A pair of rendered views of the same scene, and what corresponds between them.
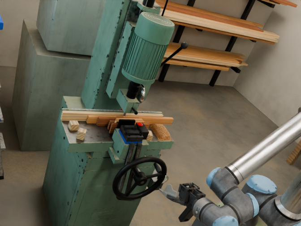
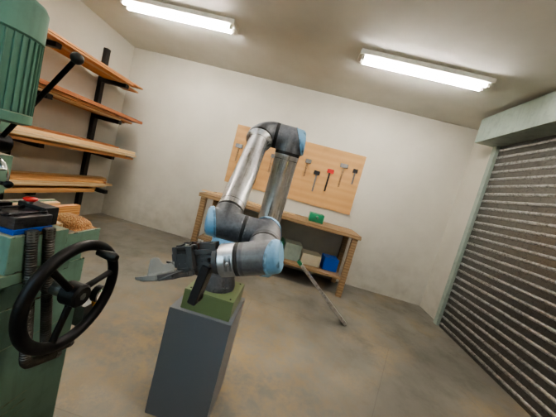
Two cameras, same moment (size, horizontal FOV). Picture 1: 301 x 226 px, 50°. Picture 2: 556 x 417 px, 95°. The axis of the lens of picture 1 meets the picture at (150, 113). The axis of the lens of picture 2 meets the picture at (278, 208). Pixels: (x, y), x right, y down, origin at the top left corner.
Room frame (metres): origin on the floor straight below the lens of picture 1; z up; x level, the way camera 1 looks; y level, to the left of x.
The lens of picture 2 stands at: (0.48, 0.10, 1.22)
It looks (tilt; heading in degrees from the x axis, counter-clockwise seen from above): 5 degrees down; 311
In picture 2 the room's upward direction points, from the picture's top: 15 degrees clockwise
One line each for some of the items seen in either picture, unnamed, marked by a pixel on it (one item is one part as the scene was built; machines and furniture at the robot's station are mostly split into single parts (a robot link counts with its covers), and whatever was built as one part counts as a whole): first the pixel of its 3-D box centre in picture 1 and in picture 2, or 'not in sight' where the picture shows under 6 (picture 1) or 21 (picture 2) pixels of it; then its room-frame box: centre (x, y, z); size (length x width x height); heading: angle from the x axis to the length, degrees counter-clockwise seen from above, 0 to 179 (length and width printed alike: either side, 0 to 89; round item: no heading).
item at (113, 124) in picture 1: (129, 128); not in sight; (1.44, 0.07, 0.93); 0.22 x 0.01 x 0.06; 127
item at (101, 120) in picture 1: (118, 121); not in sight; (1.47, 0.14, 0.92); 0.25 x 0.02 x 0.05; 127
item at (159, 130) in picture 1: (161, 129); (69, 218); (1.56, -0.09, 0.92); 0.14 x 0.09 x 0.04; 37
